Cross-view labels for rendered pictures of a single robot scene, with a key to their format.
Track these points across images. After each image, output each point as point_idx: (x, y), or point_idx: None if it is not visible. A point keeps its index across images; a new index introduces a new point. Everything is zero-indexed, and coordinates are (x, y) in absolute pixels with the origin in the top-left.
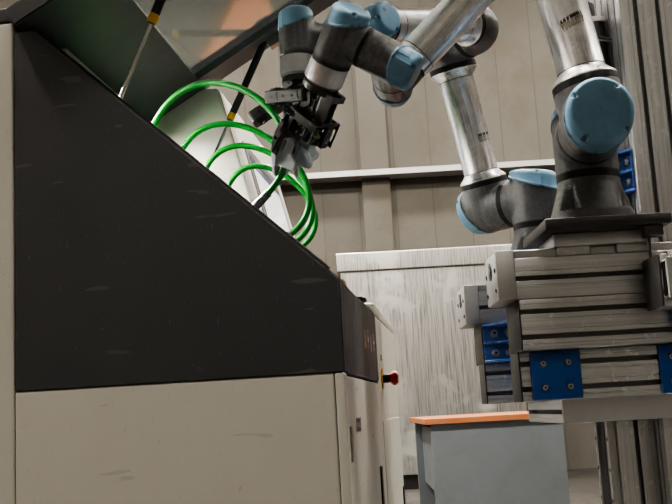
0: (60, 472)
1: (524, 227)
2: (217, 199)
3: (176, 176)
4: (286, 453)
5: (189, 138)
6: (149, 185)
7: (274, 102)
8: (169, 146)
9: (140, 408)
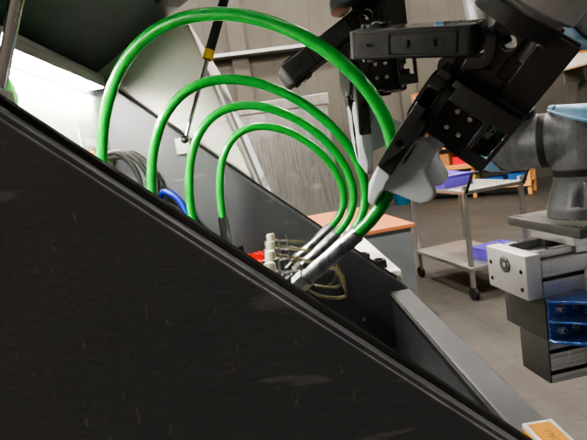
0: None
1: (583, 176)
2: (355, 396)
3: (222, 341)
4: None
5: (169, 107)
6: (141, 374)
7: (380, 58)
8: (185, 250)
9: None
